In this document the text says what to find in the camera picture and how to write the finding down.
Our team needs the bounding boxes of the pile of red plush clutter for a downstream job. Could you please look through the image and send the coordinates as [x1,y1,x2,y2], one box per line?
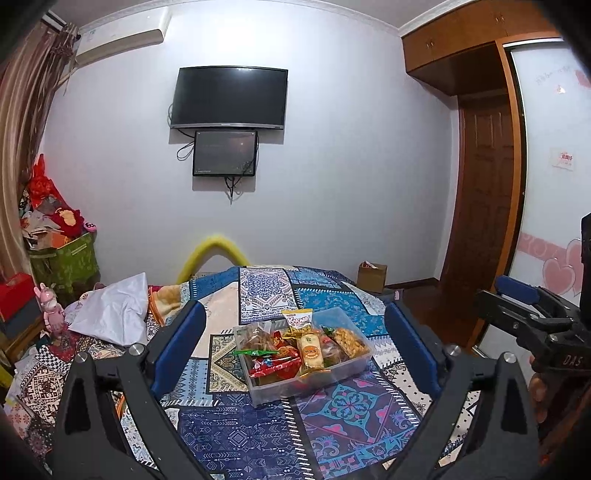
[18,154,98,252]

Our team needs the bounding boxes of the wooden nightstand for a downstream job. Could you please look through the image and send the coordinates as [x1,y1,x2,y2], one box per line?
[0,318,47,384]

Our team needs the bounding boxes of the black cable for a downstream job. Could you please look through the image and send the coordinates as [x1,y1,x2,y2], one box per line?
[177,129,197,162]
[224,159,257,206]

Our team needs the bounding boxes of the wooden door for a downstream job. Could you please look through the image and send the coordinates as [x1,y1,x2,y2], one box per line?
[438,95,515,319]

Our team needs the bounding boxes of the paper note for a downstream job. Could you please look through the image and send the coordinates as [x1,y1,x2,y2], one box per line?
[549,148,578,171]

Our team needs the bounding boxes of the white air conditioner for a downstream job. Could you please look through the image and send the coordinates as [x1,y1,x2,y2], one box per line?
[74,14,171,65]

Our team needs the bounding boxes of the red box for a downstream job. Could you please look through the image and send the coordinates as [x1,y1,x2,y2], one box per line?
[0,272,38,321]

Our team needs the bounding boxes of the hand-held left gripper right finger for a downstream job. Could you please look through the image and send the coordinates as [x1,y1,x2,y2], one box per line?
[383,301,541,480]

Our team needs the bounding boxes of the cream packet orange face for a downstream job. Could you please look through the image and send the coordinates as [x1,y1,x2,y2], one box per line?
[298,333,322,376]

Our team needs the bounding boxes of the white sliding wardrobe door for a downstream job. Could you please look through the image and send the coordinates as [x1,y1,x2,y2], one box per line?
[475,37,591,352]

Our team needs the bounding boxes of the brown twisted snack bag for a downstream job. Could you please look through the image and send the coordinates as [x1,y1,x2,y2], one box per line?
[235,322,278,354]

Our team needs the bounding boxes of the yellow white snack packet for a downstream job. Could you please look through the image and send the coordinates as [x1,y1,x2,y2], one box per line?
[281,309,315,330]

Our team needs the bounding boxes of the clear plastic container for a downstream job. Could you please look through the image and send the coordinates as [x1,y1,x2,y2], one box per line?
[232,307,376,408]

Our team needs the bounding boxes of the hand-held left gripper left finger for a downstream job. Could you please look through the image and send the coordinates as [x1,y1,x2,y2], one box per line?
[46,300,218,480]

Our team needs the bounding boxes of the pink rabbit toy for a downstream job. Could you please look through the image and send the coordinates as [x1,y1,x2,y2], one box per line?
[34,282,68,333]

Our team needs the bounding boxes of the orange yellow blanket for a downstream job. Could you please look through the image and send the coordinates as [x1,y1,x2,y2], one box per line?
[148,284,190,326]

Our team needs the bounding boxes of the small black wall monitor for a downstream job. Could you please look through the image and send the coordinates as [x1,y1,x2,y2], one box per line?
[192,130,258,177]

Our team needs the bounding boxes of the cardboard box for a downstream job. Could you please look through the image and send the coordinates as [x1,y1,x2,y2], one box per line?
[357,261,389,294]

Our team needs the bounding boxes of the grey box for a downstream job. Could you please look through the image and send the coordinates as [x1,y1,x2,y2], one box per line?
[0,300,44,340]

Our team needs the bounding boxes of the striped brown curtain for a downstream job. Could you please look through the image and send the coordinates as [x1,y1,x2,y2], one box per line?
[0,21,79,278]

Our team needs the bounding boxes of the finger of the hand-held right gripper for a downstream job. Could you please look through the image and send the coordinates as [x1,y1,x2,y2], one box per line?
[496,274,583,324]
[475,290,570,357]

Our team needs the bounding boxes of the wooden wardrobe cabinet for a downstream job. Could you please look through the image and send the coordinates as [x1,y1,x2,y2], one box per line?
[401,0,564,352]

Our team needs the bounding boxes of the yellow foam tube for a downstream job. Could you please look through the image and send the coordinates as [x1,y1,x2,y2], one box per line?
[177,234,252,284]

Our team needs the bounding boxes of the pink brown snack packet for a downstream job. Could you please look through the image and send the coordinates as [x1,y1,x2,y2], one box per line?
[321,337,345,367]

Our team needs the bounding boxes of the golden yellow snack packet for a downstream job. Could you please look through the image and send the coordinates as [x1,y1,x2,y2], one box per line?
[330,327,370,358]

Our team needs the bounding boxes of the black wall television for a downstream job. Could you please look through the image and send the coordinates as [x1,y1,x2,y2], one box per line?
[169,67,289,131]

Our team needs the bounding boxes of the patterned patchwork blanket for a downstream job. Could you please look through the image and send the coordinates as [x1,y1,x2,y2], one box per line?
[0,265,481,480]

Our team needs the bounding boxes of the green storage box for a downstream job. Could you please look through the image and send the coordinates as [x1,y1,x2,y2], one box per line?
[28,231,100,296]

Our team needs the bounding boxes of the person's right hand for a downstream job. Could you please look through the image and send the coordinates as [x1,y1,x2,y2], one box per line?
[527,371,556,426]

